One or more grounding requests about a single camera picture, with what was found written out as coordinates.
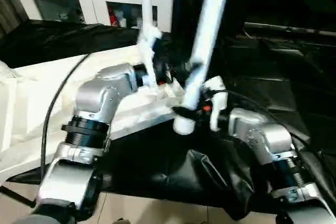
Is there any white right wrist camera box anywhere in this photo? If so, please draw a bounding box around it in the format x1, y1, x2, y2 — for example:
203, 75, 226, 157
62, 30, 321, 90
202, 76, 227, 132

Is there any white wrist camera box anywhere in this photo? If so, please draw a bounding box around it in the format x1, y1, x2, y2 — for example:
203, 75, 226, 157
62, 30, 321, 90
136, 26, 163, 89
202, 76, 227, 132

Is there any white plastic table top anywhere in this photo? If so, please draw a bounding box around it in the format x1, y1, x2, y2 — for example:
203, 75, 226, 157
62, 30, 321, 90
0, 45, 196, 184

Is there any silver metal rod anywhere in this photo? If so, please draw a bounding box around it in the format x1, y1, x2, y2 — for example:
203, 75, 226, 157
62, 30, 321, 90
244, 22, 336, 37

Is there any black table mat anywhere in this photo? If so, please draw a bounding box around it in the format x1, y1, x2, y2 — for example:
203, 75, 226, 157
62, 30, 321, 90
0, 19, 336, 220

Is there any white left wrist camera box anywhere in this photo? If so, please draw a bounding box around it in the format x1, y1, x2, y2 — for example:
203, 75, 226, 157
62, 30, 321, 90
136, 26, 163, 89

